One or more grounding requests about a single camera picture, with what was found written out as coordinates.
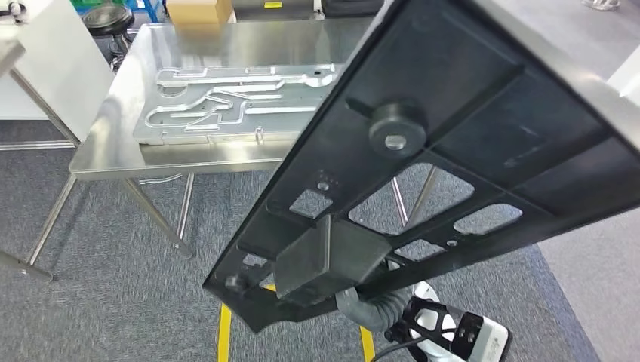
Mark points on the steel stanchion base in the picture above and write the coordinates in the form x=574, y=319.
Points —
x=600, y=4

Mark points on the stainless steel side table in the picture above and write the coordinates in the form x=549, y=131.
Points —
x=51, y=220

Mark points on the brown cardboard box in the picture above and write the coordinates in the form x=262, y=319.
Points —
x=200, y=11

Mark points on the stainless steel workbench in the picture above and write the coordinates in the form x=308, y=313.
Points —
x=120, y=150

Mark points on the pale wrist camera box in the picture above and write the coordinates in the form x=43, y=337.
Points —
x=487, y=339

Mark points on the white booth panel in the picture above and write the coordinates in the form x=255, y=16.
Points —
x=627, y=75

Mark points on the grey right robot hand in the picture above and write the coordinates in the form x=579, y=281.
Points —
x=345, y=302

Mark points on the black round stool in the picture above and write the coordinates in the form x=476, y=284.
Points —
x=107, y=17

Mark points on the black plastic plate frame part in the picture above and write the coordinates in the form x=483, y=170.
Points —
x=475, y=65

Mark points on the green plastic crate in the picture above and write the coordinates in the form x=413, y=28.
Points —
x=95, y=4

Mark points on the white cabinet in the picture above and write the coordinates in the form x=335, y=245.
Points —
x=60, y=75

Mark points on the grey metal fixture plate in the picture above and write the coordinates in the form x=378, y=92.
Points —
x=270, y=120

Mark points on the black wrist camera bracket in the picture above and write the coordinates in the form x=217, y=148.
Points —
x=407, y=319

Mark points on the yellow floor tape square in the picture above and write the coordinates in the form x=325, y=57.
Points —
x=224, y=335

